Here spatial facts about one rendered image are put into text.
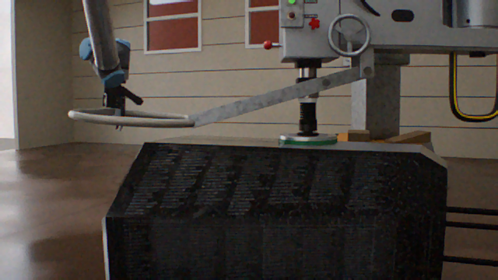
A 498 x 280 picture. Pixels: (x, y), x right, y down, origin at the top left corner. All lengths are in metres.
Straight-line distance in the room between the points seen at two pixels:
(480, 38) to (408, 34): 0.27
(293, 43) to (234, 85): 6.74
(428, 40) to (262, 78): 6.53
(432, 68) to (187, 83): 4.53
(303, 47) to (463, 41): 0.58
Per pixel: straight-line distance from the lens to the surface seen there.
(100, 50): 1.58
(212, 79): 8.42
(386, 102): 2.22
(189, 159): 1.54
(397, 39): 1.60
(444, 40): 1.67
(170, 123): 1.46
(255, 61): 8.09
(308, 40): 1.52
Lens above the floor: 0.99
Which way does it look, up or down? 6 degrees down
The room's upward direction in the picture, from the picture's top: straight up
